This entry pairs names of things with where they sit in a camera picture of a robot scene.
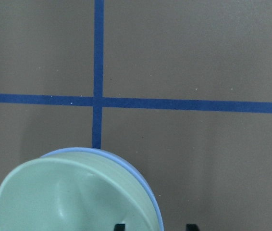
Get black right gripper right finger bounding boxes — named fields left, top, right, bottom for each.
left=186, top=224, right=199, bottom=231

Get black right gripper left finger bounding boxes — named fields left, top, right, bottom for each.
left=114, top=223, right=125, bottom=231

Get blue bowl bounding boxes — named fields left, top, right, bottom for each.
left=41, top=147, right=164, bottom=231

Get green bowl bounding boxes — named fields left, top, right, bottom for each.
left=0, top=152, right=159, bottom=231

